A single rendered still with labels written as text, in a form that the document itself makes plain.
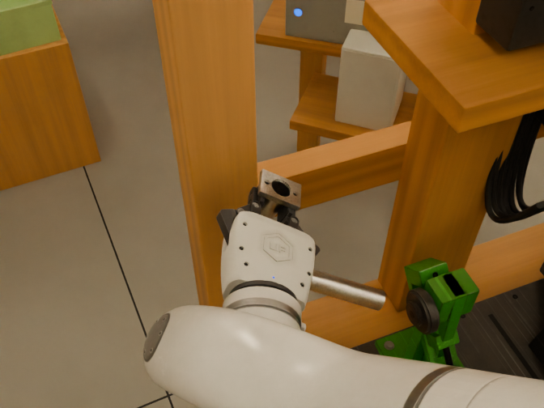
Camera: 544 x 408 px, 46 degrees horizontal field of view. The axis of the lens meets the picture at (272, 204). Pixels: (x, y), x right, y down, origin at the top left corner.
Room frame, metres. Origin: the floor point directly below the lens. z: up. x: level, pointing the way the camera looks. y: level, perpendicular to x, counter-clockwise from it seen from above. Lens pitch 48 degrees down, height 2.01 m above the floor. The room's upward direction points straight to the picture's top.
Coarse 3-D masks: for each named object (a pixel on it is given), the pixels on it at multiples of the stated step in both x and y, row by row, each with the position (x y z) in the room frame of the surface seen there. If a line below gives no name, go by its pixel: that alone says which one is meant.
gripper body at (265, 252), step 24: (240, 216) 0.46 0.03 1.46; (264, 216) 0.47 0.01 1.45; (240, 240) 0.43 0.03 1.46; (264, 240) 0.44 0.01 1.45; (288, 240) 0.45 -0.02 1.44; (312, 240) 0.46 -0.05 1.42; (240, 264) 0.40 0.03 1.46; (264, 264) 0.40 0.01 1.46; (288, 264) 0.41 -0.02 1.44; (312, 264) 0.43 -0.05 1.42; (240, 288) 0.37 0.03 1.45; (288, 288) 0.38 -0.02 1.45
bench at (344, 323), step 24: (504, 240) 0.89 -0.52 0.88; (528, 240) 0.89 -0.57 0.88; (480, 264) 0.83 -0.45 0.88; (504, 264) 0.83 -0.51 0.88; (528, 264) 0.83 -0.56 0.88; (480, 288) 0.76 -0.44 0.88; (504, 288) 0.76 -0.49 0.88; (312, 312) 0.70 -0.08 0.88; (336, 312) 0.70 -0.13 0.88; (360, 312) 0.70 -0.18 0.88; (384, 312) 0.70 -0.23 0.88; (336, 336) 0.65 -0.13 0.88; (360, 336) 0.65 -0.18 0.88
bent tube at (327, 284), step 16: (272, 176) 0.55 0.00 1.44; (272, 192) 0.52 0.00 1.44; (288, 192) 0.54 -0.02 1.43; (272, 208) 0.52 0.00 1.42; (320, 272) 0.53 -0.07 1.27; (320, 288) 0.51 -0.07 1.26; (336, 288) 0.51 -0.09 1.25; (352, 288) 0.51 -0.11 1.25; (368, 288) 0.52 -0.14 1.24; (368, 304) 0.50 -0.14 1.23
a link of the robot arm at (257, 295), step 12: (252, 288) 0.37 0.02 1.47; (264, 288) 0.36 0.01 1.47; (228, 300) 0.36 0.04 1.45; (240, 300) 0.35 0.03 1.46; (252, 300) 0.35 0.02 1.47; (264, 300) 0.35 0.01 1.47; (276, 300) 0.35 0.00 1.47; (288, 300) 0.36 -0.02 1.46; (288, 312) 0.34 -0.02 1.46; (300, 312) 0.36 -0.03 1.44; (300, 324) 0.34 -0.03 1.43
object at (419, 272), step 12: (420, 264) 0.65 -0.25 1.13; (432, 264) 0.63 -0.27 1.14; (444, 264) 0.63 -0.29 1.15; (408, 276) 0.63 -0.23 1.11; (420, 276) 0.61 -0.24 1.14; (432, 276) 0.61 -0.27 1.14; (432, 336) 0.55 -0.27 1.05; (456, 336) 0.55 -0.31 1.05; (432, 348) 0.55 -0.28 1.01; (444, 348) 0.54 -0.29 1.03; (432, 360) 0.53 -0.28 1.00; (444, 360) 0.54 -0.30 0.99; (456, 360) 0.54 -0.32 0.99
